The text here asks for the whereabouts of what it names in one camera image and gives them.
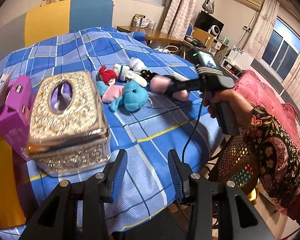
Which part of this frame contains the floral sleeve forearm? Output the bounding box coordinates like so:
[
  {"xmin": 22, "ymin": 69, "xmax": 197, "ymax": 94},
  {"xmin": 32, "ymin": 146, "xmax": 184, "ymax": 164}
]
[{"xmin": 244, "ymin": 106, "xmax": 300, "ymax": 209}]

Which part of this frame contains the gold metal tray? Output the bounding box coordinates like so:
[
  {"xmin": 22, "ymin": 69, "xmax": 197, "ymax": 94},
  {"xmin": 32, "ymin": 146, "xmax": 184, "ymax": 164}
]
[{"xmin": 0, "ymin": 134, "xmax": 26, "ymax": 230}]

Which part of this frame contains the white knitted sock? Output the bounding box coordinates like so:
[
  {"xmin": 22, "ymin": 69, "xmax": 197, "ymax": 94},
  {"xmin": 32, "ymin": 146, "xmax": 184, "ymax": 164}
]
[{"xmin": 113, "ymin": 64, "xmax": 147, "ymax": 87}]

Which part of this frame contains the purple cardboard box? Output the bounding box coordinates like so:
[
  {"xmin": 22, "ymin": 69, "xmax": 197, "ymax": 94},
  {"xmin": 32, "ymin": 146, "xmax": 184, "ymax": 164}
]
[{"xmin": 0, "ymin": 70, "xmax": 33, "ymax": 161}]

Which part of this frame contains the person's right hand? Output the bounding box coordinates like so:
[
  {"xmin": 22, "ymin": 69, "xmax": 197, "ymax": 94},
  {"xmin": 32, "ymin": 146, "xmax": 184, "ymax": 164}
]
[{"xmin": 200, "ymin": 89, "xmax": 254, "ymax": 129}]

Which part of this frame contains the patterned curtain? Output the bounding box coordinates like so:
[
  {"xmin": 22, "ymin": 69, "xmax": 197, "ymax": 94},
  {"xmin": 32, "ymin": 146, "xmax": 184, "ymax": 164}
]
[{"xmin": 161, "ymin": 0, "xmax": 197, "ymax": 41}]

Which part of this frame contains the blue plush toy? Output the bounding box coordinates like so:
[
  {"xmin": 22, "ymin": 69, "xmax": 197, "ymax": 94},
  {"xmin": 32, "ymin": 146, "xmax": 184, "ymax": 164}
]
[{"xmin": 96, "ymin": 80, "xmax": 148, "ymax": 112}]

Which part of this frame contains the ornate silver tissue box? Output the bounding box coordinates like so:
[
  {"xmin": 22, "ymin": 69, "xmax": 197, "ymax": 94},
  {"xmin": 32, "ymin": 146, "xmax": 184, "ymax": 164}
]
[{"xmin": 26, "ymin": 71, "xmax": 110, "ymax": 177}]

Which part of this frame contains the wooden chair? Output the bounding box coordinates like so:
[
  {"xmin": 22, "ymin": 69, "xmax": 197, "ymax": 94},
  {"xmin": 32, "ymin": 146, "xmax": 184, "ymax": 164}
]
[{"xmin": 185, "ymin": 27, "xmax": 214, "ymax": 51}]

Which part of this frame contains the wooden side table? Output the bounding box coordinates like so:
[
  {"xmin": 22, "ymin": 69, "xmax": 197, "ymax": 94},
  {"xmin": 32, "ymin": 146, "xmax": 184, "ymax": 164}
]
[{"xmin": 117, "ymin": 26, "xmax": 182, "ymax": 44}]

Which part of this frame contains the black monitor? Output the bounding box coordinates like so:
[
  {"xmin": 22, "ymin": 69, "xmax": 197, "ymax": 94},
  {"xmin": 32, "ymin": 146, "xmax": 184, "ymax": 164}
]
[{"xmin": 194, "ymin": 10, "xmax": 224, "ymax": 38}]

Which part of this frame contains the red haired doll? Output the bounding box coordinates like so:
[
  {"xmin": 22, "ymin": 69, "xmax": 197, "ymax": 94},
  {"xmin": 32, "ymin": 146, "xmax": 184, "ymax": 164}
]
[{"xmin": 98, "ymin": 66, "xmax": 118, "ymax": 86}]

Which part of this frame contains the grey yellow blue headboard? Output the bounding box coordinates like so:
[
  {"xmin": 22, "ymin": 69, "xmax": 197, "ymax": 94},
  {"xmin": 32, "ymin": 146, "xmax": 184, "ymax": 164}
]
[{"xmin": 0, "ymin": 0, "xmax": 114, "ymax": 60}]

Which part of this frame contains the white fluffy ball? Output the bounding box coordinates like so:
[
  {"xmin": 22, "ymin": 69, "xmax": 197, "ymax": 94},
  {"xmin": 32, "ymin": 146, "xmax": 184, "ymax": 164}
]
[{"xmin": 128, "ymin": 57, "xmax": 147, "ymax": 73}]

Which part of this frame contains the pink bedspread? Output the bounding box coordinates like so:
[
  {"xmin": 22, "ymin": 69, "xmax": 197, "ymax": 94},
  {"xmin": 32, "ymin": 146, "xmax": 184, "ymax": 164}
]
[{"xmin": 234, "ymin": 70, "xmax": 300, "ymax": 149}]

